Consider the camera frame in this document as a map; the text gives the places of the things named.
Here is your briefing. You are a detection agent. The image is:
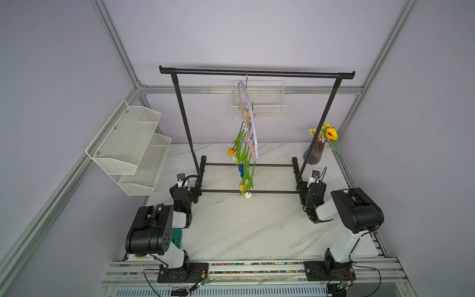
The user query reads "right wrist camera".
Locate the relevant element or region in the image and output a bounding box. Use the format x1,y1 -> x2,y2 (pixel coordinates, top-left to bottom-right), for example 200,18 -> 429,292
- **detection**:
309,170 -> 322,184

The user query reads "purple clip hanger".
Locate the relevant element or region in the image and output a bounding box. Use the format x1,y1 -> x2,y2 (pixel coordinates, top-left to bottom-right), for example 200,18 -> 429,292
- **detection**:
237,80 -> 259,161

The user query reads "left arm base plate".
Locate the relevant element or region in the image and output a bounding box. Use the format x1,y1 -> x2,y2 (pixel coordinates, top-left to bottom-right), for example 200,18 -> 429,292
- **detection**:
157,262 -> 209,283

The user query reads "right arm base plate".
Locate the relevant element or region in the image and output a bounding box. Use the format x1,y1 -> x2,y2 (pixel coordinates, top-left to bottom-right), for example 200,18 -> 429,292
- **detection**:
304,261 -> 356,282

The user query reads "orange tulip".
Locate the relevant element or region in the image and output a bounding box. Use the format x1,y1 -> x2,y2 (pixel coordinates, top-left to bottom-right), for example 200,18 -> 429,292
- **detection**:
227,132 -> 245,158

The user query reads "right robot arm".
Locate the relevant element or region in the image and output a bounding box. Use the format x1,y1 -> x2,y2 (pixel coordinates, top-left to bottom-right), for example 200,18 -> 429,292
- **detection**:
298,180 -> 384,270

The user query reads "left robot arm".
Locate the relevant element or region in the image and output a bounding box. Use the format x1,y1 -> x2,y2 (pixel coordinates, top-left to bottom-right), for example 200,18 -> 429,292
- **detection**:
125,174 -> 201,269

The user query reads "white mesh tiered shelf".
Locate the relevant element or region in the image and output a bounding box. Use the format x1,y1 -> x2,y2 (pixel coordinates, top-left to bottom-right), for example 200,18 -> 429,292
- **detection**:
85,101 -> 172,196

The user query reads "black clothes rack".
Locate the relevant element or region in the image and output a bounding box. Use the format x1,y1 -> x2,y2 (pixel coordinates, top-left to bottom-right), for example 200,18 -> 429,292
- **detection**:
159,66 -> 356,194

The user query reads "white wire wall basket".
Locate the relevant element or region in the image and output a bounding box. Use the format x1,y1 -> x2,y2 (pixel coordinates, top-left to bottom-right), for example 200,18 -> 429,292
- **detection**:
231,80 -> 287,120

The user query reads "blue tulip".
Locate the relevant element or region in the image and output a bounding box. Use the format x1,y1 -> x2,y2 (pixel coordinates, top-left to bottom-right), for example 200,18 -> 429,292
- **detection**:
238,163 -> 244,178

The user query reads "green work glove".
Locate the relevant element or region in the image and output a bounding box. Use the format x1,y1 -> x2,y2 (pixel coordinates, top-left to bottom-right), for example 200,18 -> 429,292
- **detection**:
171,229 -> 183,249

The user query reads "sunflower bouquet in vase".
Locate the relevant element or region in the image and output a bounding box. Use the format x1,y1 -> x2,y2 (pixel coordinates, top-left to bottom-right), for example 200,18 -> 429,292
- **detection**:
304,123 -> 341,165

